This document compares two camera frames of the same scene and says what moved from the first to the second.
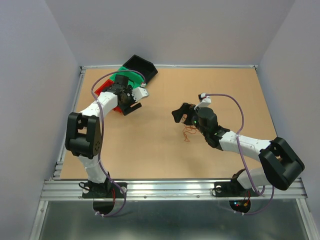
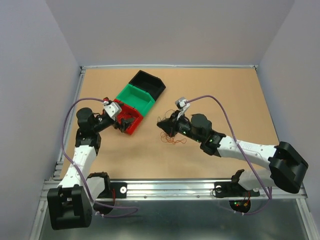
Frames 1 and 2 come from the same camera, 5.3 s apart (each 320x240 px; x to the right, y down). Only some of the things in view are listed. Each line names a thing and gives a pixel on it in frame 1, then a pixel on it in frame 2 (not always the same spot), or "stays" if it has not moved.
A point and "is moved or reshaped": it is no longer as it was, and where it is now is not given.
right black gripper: [185, 108] → [169, 125]
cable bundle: [190, 129] is moved or reshaped
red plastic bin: [104, 87] → [129, 118]
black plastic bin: [145, 67] → [149, 83]
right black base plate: [232, 189] stays
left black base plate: [106, 190] stays
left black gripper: [126, 111] → [125, 123]
